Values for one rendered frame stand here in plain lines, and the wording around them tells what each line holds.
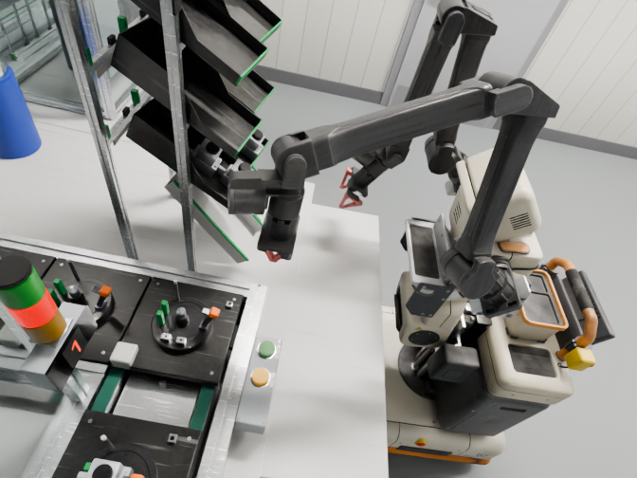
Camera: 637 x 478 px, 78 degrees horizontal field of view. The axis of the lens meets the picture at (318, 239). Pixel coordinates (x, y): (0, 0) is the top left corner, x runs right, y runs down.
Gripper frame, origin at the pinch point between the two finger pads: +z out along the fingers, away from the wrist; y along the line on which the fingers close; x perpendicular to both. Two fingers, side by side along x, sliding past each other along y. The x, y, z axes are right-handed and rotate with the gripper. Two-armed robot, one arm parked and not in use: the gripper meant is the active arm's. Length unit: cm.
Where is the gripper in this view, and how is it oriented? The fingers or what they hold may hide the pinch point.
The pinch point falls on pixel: (273, 258)
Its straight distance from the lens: 81.5
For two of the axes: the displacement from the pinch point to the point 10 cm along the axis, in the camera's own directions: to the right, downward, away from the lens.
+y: -1.3, 7.3, -6.7
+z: -2.2, 6.4, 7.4
